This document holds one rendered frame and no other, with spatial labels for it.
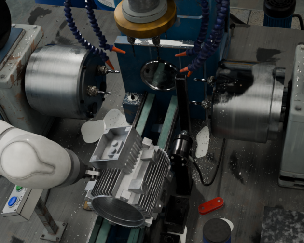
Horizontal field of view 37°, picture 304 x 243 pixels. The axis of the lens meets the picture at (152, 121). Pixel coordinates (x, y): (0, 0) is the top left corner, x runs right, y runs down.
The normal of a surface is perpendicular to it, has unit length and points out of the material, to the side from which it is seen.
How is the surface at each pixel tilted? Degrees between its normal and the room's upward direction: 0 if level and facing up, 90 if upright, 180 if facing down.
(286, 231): 0
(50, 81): 43
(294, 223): 0
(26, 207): 61
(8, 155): 27
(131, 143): 67
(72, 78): 35
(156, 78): 90
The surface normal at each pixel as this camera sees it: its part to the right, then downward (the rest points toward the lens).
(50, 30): -0.11, -0.64
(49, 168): 0.87, 0.26
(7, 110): -0.25, 0.75
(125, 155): 0.83, -0.11
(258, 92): -0.22, -0.21
